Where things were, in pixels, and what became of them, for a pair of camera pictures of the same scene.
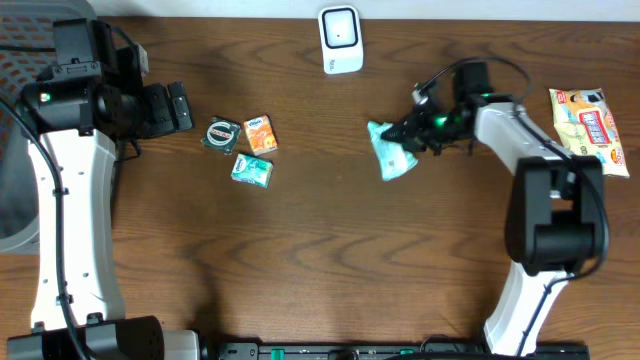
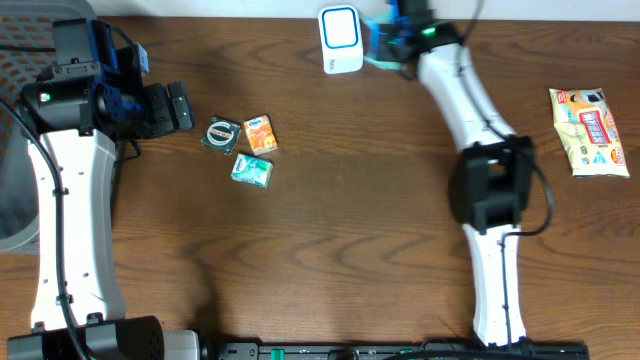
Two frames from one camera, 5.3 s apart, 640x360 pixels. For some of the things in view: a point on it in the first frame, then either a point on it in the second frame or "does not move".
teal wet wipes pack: [391, 156] -> [371, 41]
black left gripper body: [159, 117] does not move
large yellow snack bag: [584, 127] does not move
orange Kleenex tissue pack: [261, 134] does not move
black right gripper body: [436, 125] -> [390, 42]
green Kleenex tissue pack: [252, 170] does not move
